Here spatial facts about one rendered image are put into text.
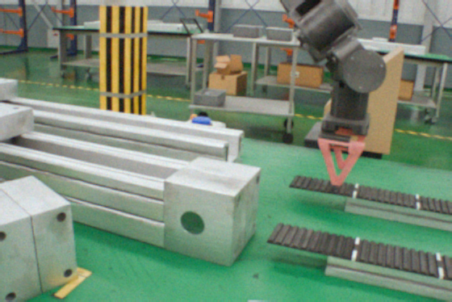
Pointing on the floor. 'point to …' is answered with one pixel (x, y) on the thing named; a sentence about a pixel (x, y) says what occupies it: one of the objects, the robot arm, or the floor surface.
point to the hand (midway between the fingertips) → (340, 171)
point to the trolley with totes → (236, 104)
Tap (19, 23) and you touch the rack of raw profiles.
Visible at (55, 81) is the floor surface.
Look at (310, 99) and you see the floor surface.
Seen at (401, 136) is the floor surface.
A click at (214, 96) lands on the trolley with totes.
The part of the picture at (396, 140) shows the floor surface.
